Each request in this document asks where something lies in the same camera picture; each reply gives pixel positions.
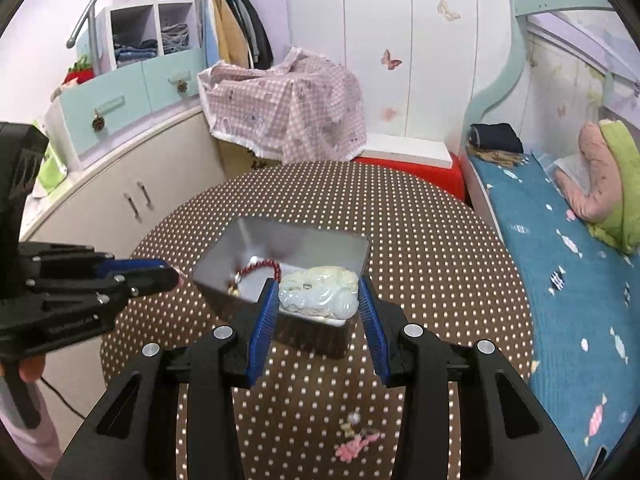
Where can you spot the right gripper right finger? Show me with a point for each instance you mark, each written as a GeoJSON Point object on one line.
{"type": "Point", "coordinates": [406, 355]}

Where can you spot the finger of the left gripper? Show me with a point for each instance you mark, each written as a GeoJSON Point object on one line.
{"type": "Point", "coordinates": [147, 280]}
{"type": "Point", "coordinates": [135, 265]}

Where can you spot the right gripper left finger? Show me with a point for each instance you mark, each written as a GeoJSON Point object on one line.
{"type": "Point", "coordinates": [231, 356]}

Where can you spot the white jade carved pendant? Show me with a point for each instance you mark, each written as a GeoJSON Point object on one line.
{"type": "Point", "coordinates": [320, 292]}

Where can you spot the pink white charm hairclip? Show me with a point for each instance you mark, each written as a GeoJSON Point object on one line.
{"type": "Point", "coordinates": [350, 450]}

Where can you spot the pink sleeve forearm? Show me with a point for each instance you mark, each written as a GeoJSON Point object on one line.
{"type": "Point", "coordinates": [39, 445]}

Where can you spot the person's left hand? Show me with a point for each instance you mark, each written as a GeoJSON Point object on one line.
{"type": "Point", "coordinates": [31, 369]}

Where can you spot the beige curved cabinet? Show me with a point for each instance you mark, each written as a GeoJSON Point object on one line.
{"type": "Point", "coordinates": [111, 206]}

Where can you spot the brown polka dot tablecloth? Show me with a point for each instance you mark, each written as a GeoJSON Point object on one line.
{"type": "Point", "coordinates": [428, 252]}

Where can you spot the silver metal tin box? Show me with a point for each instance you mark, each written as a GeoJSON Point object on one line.
{"type": "Point", "coordinates": [219, 275]}

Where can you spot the green white package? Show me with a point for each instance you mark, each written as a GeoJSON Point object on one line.
{"type": "Point", "coordinates": [51, 175]}

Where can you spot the teal drawer unit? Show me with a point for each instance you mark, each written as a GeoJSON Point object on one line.
{"type": "Point", "coordinates": [87, 115]}

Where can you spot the red stool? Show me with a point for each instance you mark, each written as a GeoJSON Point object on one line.
{"type": "Point", "coordinates": [450, 179]}

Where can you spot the blue patterned bed sheet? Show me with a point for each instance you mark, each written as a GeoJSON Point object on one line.
{"type": "Point", "coordinates": [584, 302]}

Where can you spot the white board on stool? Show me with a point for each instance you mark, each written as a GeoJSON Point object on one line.
{"type": "Point", "coordinates": [403, 149]}

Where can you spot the folded dark clothes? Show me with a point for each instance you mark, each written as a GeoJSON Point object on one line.
{"type": "Point", "coordinates": [495, 137]}

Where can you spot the pink checkered cloth cover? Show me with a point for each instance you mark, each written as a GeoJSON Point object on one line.
{"type": "Point", "coordinates": [305, 109]}

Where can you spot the pink pillow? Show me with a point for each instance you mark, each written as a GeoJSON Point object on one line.
{"type": "Point", "coordinates": [606, 189]}

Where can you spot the green blanket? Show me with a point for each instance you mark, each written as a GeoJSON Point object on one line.
{"type": "Point", "coordinates": [621, 229]}

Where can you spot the purple open shelf unit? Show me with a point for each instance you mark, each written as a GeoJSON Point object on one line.
{"type": "Point", "coordinates": [160, 10]}

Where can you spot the hanging clothes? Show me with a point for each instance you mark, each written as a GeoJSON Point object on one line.
{"type": "Point", "coordinates": [232, 31]}

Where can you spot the white wardrobe with butterflies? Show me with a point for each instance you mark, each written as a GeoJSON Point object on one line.
{"type": "Point", "coordinates": [418, 62]}

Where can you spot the teal bunk bed frame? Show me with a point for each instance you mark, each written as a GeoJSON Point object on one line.
{"type": "Point", "coordinates": [545, 67]}

